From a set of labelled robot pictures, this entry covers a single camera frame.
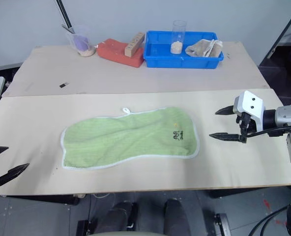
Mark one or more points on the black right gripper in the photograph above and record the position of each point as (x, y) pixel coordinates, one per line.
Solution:
(245, 122)

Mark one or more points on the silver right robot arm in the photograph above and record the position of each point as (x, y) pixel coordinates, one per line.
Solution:
(286, 115)

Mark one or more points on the green towel with white trim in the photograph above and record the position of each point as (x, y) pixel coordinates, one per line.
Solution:
(125, 140)

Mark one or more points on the beige crumpled cloth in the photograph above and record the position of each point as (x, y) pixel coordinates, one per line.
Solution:
(204, 48)

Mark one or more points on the clear cylinder with beige powder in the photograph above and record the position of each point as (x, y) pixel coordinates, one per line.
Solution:
(177, 46)

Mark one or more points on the blue plastic tray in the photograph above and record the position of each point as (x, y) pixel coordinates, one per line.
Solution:
(160, 57)

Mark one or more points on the small black clip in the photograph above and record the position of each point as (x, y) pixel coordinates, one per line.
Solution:
(64, 85)

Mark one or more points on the wooden block with holes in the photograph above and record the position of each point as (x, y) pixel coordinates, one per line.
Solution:
(134, 44)

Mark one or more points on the dark rounded shape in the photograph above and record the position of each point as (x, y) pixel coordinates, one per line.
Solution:
(119, 216)

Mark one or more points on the red brick-shaped block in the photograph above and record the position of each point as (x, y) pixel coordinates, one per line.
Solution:
(116, 54)

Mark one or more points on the purple scoop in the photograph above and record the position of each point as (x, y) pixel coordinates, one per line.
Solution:
(81, 42)

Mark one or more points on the clear plastic measuring beaker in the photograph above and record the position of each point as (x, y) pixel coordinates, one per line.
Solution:
(82, 41)

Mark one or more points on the black ribbed rod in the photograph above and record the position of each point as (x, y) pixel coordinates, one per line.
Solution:
(65, 14)

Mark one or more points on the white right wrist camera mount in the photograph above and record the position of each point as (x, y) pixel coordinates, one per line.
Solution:
(251, 106)

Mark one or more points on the black table frame bar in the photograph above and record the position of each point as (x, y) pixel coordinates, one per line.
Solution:
(37, 199)

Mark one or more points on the dark slanted frame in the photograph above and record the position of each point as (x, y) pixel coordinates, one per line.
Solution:
(283, 32)

